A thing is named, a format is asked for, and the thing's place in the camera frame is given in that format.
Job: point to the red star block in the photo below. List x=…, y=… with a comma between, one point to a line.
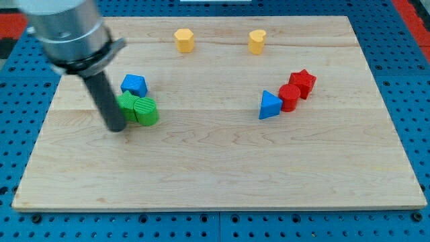
x=304, y=81

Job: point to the green star block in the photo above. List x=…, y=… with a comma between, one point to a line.
x=126, y=103

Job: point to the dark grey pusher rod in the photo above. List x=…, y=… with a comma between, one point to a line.
x=104, y=98

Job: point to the green cylinder block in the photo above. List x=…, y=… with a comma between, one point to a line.
x=146, y=112

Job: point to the light wooden board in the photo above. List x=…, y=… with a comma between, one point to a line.
x=209, y=151

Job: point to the blue triangle block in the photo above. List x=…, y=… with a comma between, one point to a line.
x=270, y=105

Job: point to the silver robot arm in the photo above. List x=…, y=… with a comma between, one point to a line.
x=77, y=42

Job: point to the blue cube block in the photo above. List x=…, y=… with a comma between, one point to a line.
x=135, y=84

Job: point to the red cylinder block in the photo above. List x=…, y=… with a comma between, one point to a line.
x=289, y=94

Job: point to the yellow hexagon block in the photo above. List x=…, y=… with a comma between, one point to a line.
x=184, y=40

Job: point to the yellow heart block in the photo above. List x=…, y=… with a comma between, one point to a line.
x=256, y=41

